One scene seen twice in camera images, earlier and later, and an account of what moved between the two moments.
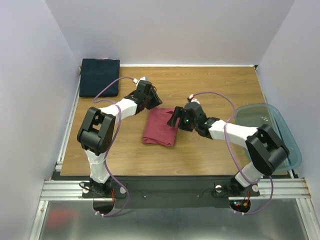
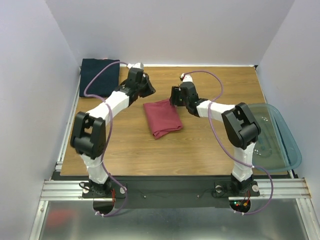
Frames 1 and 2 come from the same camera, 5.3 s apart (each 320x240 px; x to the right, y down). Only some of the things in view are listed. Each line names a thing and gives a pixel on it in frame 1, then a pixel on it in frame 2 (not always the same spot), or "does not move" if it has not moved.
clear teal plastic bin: (255, 115) does not move
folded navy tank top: (95, 74) does not move
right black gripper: (180, 117) → (175, 95)
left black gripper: (157, 101) → (150, 89)
